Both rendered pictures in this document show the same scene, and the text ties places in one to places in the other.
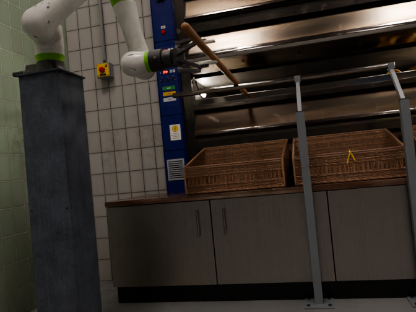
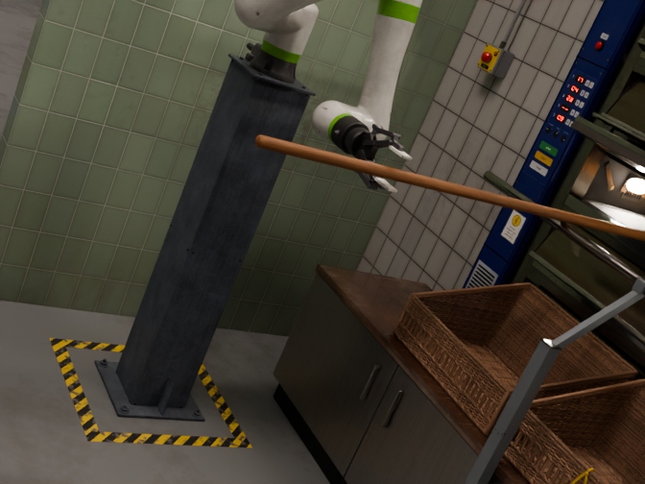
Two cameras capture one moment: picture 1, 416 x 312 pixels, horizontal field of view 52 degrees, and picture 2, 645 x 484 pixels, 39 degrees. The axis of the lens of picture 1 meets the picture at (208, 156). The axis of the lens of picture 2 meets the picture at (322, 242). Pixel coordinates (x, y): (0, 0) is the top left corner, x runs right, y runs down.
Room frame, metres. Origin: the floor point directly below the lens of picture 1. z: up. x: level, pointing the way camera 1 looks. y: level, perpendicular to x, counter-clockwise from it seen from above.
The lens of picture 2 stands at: (0.04, -1.44, 1.66)
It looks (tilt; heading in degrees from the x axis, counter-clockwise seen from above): 18 degrees down; 41
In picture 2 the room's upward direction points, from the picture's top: 23 degrees clockwise
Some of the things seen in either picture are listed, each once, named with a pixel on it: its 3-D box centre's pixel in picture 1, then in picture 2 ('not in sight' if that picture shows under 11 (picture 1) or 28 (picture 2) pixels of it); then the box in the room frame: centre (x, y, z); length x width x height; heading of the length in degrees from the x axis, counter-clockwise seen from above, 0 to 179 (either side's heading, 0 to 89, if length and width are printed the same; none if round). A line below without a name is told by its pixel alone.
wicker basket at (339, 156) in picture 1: (343, 155); (642, 473); (2.38, -0.75, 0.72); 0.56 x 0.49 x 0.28; 77
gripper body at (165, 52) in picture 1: (174, 57); (364, 146); (1.82, 0.10, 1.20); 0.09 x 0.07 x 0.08; 77
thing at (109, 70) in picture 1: (104, 70); (494, 60); (2.96, 0.66, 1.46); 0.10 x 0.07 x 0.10; 76
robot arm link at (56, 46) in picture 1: (47, 41); (287, 25); (1.93, 0.68, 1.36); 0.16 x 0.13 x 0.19; 6
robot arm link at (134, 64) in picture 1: (137, 64); (336, 122); (1.87, 0.27, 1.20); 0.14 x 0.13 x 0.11; 77
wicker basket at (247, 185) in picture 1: (239, 164); (510, 350); (2.52, -0.18, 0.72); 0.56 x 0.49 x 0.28; 75
